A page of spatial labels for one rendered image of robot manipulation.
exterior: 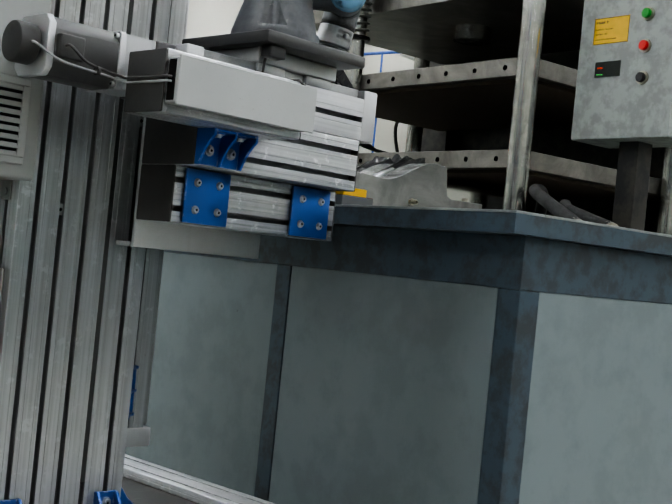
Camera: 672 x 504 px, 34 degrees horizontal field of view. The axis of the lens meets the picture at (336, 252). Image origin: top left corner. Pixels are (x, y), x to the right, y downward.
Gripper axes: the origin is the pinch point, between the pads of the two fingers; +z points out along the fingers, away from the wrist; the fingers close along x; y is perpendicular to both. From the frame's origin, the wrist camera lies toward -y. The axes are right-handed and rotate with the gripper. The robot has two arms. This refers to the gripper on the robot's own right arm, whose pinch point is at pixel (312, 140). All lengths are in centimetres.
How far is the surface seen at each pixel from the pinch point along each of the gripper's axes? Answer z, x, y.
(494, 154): -16, -22, -76
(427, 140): -28, -131, -148
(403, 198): 6.0, 8.0, -22.6
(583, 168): -20, -13, -102
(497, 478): 49, 74, -2
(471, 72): -37, -37, -73
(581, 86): -38, -2, -80
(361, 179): 5.0, 7.8, -9.7
